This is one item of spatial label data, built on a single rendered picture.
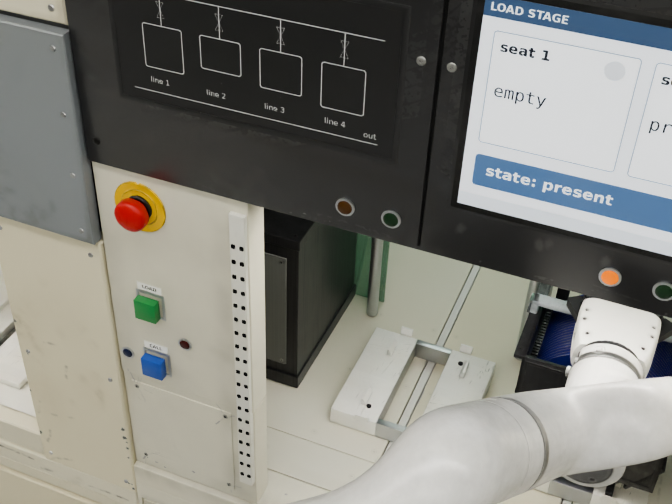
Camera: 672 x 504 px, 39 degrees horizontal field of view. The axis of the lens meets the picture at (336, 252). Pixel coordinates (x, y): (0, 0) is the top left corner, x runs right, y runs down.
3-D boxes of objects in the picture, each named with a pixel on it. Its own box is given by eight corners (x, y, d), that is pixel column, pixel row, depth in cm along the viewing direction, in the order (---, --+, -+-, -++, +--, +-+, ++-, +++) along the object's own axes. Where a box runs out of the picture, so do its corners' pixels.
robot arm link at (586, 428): (613, 384, 80) (700, 365, 105) (446, 402, 88) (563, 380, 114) (631, 492, 78) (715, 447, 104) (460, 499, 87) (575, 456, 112)
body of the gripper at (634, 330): (559, 381, 117) (575, 325, 125) (642, 406, 114) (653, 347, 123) (570, 337, 112) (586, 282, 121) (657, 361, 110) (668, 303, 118)
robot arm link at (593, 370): (634, 351, 107) (558, 361, 112) (617, 432, 98) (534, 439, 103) (657, 406, 111) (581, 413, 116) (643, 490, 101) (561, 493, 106)
